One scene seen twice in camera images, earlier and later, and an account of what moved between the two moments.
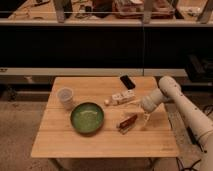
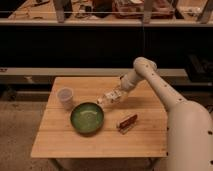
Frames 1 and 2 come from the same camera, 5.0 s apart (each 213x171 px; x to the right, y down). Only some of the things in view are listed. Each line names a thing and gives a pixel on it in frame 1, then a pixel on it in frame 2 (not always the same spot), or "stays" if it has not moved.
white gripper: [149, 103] → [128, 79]
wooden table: [98, 117] stays
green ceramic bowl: [87, 117] stays
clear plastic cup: [66, 96] stays
